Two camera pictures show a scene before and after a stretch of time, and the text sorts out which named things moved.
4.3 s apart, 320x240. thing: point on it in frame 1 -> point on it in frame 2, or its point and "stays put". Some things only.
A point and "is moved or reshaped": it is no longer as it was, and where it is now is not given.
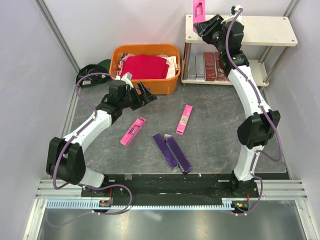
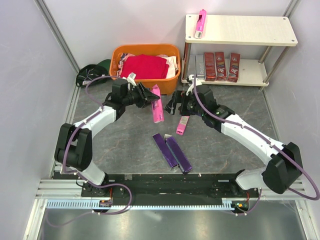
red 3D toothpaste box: [220, 74] stays put
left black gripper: [139, 102] stays put
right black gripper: [202, 28] -> [178, 97]
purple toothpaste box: [177, 153] stays put
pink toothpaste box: [133, 131] -> [157, 105]
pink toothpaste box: [199, 11] is moved or reshaped
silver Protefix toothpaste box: [200, 67] stays put
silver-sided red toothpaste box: [210, 66] stays put
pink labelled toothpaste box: [181, 125] stays put
